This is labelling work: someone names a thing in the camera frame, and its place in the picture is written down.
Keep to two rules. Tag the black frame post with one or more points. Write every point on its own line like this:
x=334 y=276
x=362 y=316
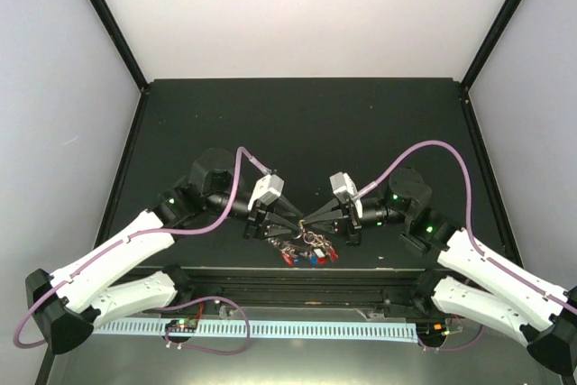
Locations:
x=116 y=35
x=489 y=42

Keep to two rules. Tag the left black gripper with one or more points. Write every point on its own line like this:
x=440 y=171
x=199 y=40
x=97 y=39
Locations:
x=256 y=221

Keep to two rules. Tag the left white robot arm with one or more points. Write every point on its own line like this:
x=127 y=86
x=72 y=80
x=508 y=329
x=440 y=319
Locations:
x=70 y=303

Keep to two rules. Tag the keyring with coloured keys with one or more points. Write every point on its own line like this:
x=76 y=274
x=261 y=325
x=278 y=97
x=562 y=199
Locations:
x=316 y=249

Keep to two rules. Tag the right circuit board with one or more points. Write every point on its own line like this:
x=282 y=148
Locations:
x=441 y=328

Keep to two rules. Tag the black aluminium front rail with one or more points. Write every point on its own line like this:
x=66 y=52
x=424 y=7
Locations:
x=388 y=292

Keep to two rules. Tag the black work mat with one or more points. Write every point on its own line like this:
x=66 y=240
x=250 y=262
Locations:
x=307 y=129

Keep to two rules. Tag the right black frame post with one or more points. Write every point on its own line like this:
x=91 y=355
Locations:
x=489 y=42

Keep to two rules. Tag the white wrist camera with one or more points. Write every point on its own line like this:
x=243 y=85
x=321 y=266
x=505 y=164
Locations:
x=346 y=191
x=266 y=190

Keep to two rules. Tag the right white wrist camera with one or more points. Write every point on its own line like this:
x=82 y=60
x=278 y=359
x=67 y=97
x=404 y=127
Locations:
x=346 y=191

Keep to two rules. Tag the left circuit board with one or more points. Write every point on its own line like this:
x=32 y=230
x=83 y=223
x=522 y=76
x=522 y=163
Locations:
x=182 y=325

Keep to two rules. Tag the circuit board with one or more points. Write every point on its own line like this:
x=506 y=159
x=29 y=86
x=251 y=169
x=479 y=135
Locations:
x=441 y=328
x=182 y=325

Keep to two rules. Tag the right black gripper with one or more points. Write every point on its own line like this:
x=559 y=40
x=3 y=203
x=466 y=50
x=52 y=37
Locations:
x=352 y=227

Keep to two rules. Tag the white slotted cable duct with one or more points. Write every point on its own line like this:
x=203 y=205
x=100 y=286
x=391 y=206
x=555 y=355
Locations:
x=267 y=329

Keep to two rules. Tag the left black frame post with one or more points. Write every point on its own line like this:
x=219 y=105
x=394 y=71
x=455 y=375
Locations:
x=116 y=35

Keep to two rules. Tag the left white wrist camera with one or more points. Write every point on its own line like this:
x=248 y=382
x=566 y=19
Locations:
x=266 y=190

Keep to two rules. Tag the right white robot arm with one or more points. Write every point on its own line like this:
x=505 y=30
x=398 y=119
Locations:
x=475 y=281

